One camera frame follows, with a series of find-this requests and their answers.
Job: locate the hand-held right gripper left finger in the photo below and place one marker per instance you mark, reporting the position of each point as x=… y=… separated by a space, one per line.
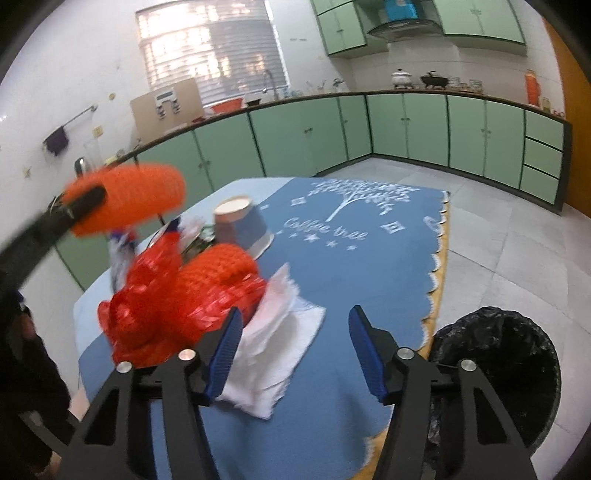
x=226 y=355

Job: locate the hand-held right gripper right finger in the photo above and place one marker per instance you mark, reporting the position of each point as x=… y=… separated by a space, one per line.
x=367 y=355

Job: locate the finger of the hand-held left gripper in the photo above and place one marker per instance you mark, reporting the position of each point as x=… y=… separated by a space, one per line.
x=85 y=201

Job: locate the white tissue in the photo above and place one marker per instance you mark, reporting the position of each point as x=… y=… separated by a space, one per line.
x=277 y=355

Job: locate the blue white snack packet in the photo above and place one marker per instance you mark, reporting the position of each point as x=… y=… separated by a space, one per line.
x=121 y=251

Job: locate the red plastic bag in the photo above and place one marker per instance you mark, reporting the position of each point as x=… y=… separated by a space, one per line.
x=147 y=314

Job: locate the green wrapper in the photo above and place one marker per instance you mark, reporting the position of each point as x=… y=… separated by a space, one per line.
x=201 y=242

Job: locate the paper cup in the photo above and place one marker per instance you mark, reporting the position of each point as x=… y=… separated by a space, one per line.
x=242 y=226

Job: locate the black trash bin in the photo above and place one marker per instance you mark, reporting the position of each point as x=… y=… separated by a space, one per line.
x=508 y=360

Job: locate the shiny metal pot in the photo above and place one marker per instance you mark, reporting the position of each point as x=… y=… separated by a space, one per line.
x=82 y=166

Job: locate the purple towel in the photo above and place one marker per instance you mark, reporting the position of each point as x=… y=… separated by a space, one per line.
x=57 y=141

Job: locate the blue printed tablecloth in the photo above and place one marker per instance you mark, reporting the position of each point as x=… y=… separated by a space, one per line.
x=360 y=286

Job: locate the cardboard box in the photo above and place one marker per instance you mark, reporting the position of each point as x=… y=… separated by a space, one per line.
x=147 y=120

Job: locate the person's dark clothing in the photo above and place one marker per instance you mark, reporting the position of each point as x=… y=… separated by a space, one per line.
x=27 y=392

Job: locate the wooden table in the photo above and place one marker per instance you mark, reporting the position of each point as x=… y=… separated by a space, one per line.
x=444 y=240

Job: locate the red basin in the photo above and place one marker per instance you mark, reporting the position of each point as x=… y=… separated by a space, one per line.
x=226 y=106

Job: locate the window with blinds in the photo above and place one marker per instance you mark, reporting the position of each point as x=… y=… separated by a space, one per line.
x=207 y=50

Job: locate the green lower cabinets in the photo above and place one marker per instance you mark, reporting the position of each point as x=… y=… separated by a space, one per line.
x=286 y=138

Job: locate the green cabinets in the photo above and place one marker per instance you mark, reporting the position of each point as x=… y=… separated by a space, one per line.
x=341 y=27
x=286 y=138

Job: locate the kitchen faucet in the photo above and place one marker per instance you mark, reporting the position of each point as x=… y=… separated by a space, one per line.
x=266 y=85

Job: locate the white pot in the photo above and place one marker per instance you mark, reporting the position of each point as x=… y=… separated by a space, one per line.
x=401 y=78

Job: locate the black wok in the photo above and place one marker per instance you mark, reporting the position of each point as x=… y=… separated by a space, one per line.
x=434 y=81

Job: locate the green upper cabinets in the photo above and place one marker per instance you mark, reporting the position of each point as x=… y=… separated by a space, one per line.
x=341 y=27

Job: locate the orange thermos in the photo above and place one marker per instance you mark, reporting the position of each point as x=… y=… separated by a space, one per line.
x=532 y=87

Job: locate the range hood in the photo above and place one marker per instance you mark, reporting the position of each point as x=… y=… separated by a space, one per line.
x=401 y=28

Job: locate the wooden door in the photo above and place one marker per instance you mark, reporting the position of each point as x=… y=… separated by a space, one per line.
x=570 y=92

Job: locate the blue box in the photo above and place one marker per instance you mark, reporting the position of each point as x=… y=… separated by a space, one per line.
x=398 y=9

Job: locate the towel rail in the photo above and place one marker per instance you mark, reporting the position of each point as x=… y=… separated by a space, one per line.
x=78 y=117

